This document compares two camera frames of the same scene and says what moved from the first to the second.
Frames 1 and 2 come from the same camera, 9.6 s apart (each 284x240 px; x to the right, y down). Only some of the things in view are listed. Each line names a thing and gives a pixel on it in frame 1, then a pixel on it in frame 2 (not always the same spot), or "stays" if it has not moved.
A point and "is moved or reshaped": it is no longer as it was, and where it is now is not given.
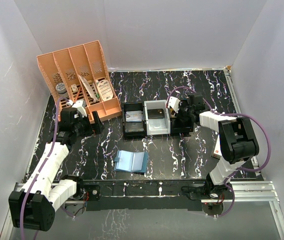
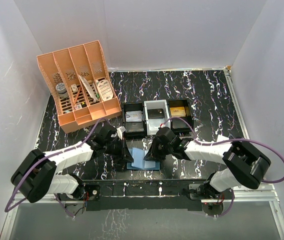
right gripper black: x=181 y=116 to x=159 y=147
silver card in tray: x=133 y=116 stays
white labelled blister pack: x=105 y=89 stays
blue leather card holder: x=131 y=162 is moved or reshaped
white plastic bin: x=158 y=117 stays
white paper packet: x=90 y=87 stays
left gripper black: x=88 y=125 to x=115 y=147
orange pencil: x=77 y=94 stays
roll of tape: x=61 y=89 stays
